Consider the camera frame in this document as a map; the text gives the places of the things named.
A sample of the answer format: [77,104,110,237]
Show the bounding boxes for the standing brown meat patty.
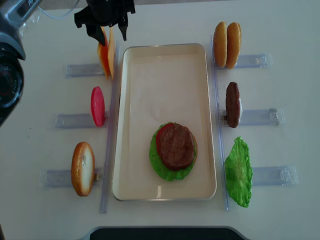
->
[225,82,241,128]

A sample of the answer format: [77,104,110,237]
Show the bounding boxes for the stacked green lettuce leaf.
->
[149,122,198,182]

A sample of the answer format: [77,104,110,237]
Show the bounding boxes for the clear tomato holder strip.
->
[53,111,109,129]

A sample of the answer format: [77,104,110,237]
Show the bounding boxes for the clear bun holder strip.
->
[213,52,273,71]

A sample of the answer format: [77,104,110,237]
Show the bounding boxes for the long clear rail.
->
[99,40,122,214]
[210,35,230,211]

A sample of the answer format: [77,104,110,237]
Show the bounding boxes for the inner standing bun half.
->
[226,22,242,69]

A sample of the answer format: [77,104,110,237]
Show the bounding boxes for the stacked red tomato slice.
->
[156,122,175,162]

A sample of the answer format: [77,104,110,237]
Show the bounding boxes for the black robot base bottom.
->
[85,226,247,240]

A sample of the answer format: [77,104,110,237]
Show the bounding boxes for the right long clear rail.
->
[210,35,230,211]

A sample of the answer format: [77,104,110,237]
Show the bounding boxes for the clear bread holder strip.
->
[41,166,103,188]

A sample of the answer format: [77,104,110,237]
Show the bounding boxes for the left long clear rail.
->
[99,40,122,214]

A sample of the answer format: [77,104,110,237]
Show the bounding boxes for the cream rectangular tray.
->
[112,43,217,201]

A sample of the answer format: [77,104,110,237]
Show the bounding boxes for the clear lettuce holder strip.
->
[252,164,299,187]

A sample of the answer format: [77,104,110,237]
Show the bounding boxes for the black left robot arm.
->
[0,0,136,124]

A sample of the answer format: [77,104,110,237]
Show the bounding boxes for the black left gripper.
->
[74,0,136,46]

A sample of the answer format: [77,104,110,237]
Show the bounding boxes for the outer standing bun half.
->
[213,21,228,68]

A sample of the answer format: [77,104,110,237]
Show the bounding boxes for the standing bun half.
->
[226,22,242,69]
[213,21,228,68]

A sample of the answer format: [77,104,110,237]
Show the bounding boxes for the clear cheese holder strip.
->
[65,63,105,78]

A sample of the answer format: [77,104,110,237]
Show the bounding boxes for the standing white bread slice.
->
[70,141,95,197]

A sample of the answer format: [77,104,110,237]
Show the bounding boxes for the stacked brown meat patty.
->
[162,123,197,171]

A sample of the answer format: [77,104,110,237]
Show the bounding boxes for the white cable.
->
[37,0,81,20]

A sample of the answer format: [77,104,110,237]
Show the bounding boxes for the clear patty holder strip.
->
[217,107,285,127]

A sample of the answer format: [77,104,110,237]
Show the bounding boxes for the standing orange cheese slice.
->
[97,26,110,79]

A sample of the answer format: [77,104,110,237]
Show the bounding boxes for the standing green lettuce leaf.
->
[224,136,253,208]

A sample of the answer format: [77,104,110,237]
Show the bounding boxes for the orange cheese slice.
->
[107,27,116,79]
[97,26,110,79]

